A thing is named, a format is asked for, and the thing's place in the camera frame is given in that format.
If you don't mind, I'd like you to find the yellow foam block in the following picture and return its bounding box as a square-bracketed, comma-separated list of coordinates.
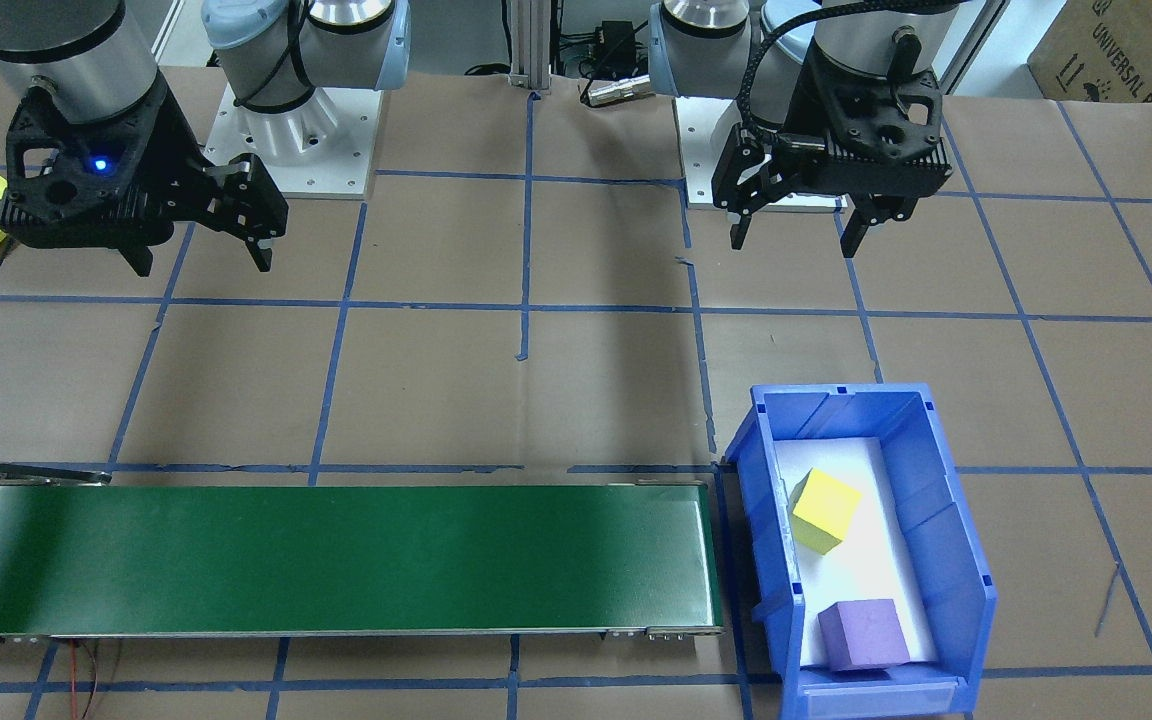
[788, 468, 864, 556]

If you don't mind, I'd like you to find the purple foam block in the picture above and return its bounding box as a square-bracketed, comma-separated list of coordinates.
[816, 598, 912, 673]

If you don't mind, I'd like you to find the silver cylindrical connector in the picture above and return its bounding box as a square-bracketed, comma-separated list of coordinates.
[581, 75, 655, 107]

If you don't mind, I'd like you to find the black power adapter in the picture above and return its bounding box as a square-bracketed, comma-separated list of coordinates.
[591, 20, 637, 66]

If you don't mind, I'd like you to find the brown cardboard box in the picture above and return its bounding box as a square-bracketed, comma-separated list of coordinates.
[1026, 0, 1152, 111]

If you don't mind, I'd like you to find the white foam liner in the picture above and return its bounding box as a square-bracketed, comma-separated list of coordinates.
[774, 436, 940, 669]

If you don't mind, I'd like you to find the green conveyor belt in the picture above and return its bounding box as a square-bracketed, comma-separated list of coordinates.
[0, 462, 725, 646]

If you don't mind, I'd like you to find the blue plastic storage bin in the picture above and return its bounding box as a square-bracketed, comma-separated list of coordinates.
[721, 383, 999, 720]

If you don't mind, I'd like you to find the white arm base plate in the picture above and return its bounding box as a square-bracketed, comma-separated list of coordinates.
[194, 82, 382, 201]
[674, 95, 847, 213]

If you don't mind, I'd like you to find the black braided cable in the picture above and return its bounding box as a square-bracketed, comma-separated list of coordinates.
[734, 0, 937, 136]

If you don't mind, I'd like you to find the aluminium profile post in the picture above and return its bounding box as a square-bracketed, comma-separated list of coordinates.
[506, 0, 555, 93]

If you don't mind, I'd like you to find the thin red wire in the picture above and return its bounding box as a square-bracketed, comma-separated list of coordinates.
[66, 640, 102, 720]

